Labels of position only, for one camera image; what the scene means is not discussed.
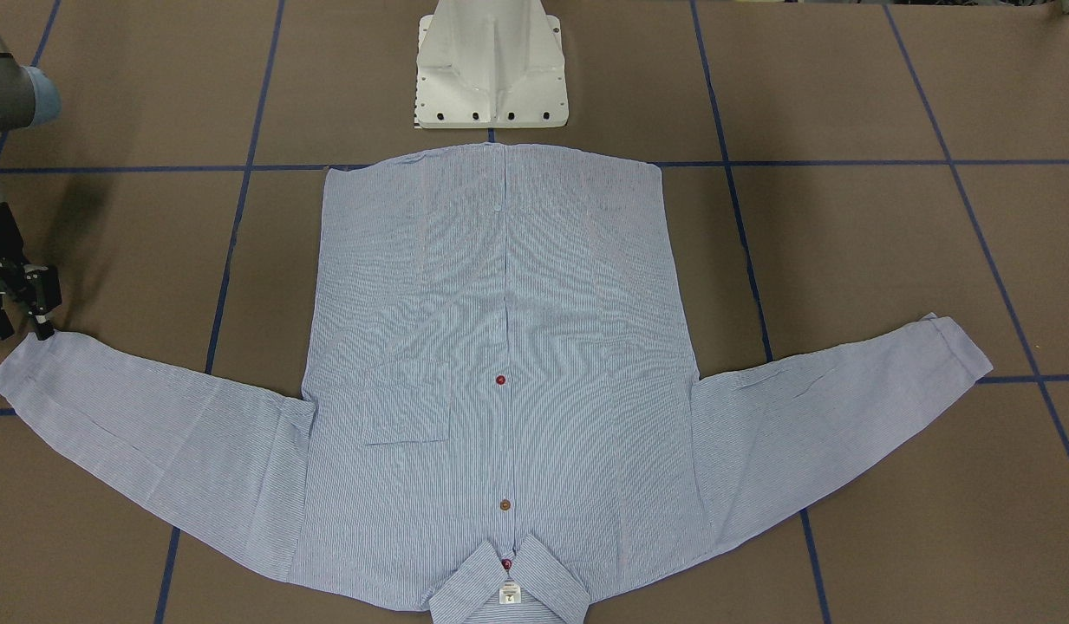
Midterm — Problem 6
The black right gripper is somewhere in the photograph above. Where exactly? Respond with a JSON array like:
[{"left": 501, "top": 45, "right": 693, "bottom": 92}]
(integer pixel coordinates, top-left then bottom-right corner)
[{"left": 0, "top": 202, "right": 62, "bottom": 341}]

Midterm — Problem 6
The light blue striped shirt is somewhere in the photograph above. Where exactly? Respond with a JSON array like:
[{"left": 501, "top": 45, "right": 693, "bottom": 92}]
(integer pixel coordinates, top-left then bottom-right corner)
[{"left": 0, "top": 145, "right": 991, "bottom": 623}]

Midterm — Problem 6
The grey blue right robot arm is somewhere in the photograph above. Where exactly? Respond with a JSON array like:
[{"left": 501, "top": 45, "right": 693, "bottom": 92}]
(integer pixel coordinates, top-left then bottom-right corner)
[{"left": 0, "top": 36, "right": 62, "bottom": 341}]

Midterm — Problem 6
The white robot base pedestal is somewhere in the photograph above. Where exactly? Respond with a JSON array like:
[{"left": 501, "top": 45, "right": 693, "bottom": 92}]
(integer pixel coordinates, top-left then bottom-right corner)
[{"left": 413, "top": 1, "right": 570, "bottom": 130}]

